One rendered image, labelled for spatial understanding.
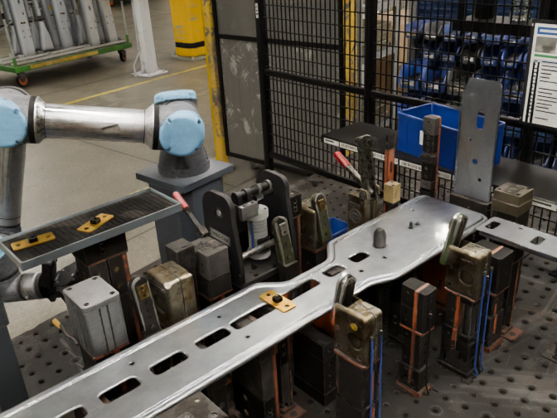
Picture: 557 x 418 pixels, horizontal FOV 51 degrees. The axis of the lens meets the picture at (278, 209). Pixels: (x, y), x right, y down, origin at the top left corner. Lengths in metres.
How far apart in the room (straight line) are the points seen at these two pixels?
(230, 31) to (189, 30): 4.81
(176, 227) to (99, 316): 0.61
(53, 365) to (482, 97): 1.34
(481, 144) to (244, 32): 2.73
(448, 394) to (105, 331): 0.81
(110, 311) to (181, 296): 0.16
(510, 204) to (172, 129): 0.90
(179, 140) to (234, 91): 2.88
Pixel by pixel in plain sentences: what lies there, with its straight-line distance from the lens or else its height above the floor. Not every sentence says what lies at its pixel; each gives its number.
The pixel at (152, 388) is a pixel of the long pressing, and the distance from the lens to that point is 1.11.
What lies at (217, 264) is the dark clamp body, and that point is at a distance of 1.34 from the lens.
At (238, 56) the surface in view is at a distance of 4.28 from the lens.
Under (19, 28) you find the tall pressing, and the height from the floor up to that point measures 0.68.
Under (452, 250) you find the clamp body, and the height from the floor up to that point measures 1.03.
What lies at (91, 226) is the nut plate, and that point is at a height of 1.16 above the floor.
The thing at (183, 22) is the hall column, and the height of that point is 0.53.
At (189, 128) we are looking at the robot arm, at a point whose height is 1.28.
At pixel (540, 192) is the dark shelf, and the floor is 1.03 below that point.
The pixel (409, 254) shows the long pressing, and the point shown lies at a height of 1.00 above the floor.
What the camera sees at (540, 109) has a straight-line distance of 1.92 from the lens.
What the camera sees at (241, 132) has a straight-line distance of 4.43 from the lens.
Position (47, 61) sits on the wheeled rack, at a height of 0.26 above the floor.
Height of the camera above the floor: 1.72
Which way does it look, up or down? 26 degrees down
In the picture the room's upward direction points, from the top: 3 degrees counter-clockwise
